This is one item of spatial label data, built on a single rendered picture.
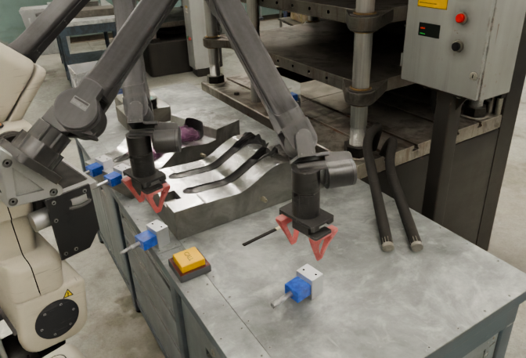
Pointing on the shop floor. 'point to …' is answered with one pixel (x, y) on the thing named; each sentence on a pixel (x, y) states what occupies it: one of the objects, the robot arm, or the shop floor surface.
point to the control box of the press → (459, 49)
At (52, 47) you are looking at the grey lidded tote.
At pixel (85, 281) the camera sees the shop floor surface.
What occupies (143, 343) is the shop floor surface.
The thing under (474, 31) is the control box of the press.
